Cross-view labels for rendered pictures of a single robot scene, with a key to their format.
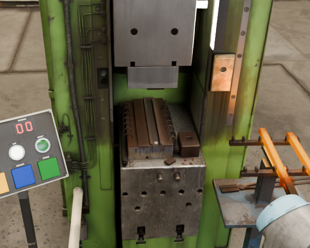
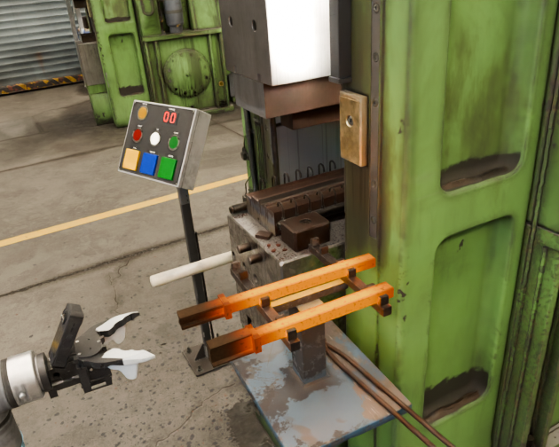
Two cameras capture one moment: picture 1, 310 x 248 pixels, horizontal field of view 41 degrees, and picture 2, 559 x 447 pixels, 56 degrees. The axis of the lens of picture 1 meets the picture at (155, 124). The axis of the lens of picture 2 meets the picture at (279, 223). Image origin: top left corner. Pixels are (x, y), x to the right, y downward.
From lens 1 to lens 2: 177 cm
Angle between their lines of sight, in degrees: 61
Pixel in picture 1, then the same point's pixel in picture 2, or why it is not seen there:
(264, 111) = not seen: outside the picture
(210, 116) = (351, 207)
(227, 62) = (352, 107)
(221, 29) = (334, 39)
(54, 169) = (169, 170)
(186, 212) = not seen: hidden behind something
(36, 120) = (180, 114)
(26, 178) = (148, 167)
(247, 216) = (255, 364)
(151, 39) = (241, 34)
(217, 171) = (366, 322)
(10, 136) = (158, 121)
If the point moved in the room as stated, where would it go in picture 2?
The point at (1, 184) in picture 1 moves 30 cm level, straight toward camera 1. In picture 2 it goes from (132, 160) to (57, 187)
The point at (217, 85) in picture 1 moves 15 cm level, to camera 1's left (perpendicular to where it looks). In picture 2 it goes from (345, 149) to (320, 133)
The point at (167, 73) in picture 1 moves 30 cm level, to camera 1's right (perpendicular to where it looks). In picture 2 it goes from (256, 92) to (301, 119)
